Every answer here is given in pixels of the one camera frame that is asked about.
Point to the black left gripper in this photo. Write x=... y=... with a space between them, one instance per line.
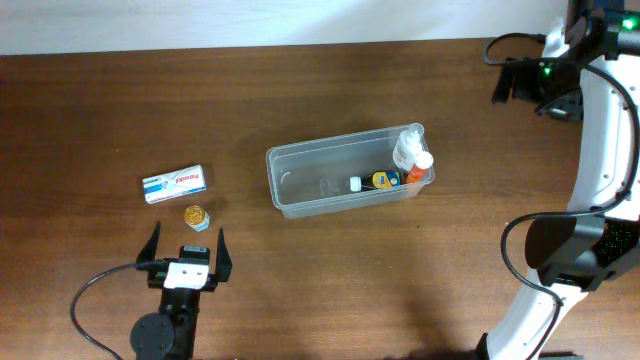
x=223 y=268

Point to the gold lid balm jar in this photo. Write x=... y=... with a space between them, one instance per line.
x=196 y=218

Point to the orange tube white cap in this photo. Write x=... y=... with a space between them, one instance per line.
x=423 y=162

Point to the white blue Panadol box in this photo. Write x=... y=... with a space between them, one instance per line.
x=159 y=188

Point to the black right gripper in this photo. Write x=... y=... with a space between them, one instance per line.
x=568 y=109

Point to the clear plastic container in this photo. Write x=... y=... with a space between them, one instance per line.
x=312 y=178

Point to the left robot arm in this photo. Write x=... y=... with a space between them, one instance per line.
x=169 y=332

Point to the white calamine lotion bottle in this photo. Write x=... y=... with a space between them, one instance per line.
x=409 y=143

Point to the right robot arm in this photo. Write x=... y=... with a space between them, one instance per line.
x=588 y=73

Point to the dark bottle white cap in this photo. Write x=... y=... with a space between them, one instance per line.
x=380 y=180

